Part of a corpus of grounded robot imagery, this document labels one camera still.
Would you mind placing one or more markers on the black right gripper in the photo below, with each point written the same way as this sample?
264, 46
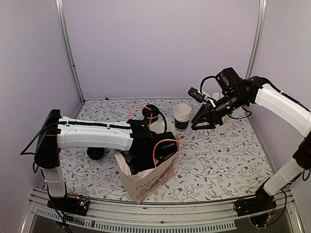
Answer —
205, 114

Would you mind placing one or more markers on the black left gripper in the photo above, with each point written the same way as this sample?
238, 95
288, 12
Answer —
133, 164

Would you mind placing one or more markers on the stack of black paper cups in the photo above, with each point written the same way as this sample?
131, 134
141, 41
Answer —
182, 114

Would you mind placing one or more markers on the paper takeout bag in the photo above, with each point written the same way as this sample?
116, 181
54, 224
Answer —
142, 185

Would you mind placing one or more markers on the single black cup lid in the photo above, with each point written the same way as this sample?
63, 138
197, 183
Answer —
150, 110

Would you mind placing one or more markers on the stack of black cup lids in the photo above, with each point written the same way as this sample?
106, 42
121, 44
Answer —
95, 153

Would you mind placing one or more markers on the single black paper cup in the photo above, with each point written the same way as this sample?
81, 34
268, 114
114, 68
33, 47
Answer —
154, 118

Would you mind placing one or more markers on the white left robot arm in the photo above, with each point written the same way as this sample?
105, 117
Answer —
60, 132

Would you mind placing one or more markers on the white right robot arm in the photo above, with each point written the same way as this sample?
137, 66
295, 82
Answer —
288, 119

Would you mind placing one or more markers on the white cup with straws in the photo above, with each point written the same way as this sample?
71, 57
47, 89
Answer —
226, 120

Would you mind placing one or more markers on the floral tablecloth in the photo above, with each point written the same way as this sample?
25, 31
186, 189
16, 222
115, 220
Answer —
210, 167

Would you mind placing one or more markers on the black right gripper camera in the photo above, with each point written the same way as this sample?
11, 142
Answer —
201, 98

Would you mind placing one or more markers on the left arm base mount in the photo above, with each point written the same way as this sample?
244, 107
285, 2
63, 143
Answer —
77, 205

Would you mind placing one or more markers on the aluminium front rail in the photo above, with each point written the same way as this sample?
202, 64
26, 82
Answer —
111, 216

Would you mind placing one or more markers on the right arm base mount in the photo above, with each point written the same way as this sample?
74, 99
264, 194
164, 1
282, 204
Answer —
261, 202

